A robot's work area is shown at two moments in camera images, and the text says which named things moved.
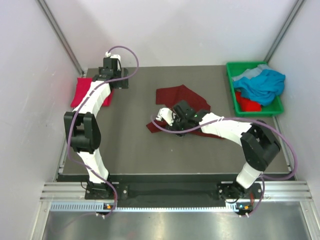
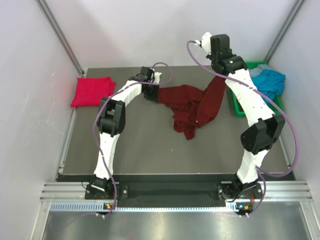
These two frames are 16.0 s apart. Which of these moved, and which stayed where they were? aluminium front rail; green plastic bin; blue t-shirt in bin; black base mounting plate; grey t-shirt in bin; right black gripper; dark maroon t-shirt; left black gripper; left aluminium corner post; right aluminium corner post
Moved: left black gripper; dark maroon t-shirt; right black gripper
Stayed: green plastic bin; grey t-shirt in bin; blue t-shirt in bin; right aluminium corner post; aluminium front rail; black base mounting plate; left aluminium corner post
